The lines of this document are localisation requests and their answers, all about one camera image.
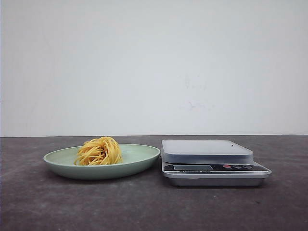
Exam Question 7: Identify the yellow vermicelli noodle bundle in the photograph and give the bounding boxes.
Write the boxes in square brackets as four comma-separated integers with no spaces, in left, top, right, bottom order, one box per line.
[74,137,123,166]

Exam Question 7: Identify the pale green round plate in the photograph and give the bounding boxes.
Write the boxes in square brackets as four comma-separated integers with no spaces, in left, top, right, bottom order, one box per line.
[43,144,160,180]

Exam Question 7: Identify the silver digital kitchen scale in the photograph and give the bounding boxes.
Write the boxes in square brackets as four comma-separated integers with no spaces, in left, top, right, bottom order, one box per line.
[161,140,271,187]

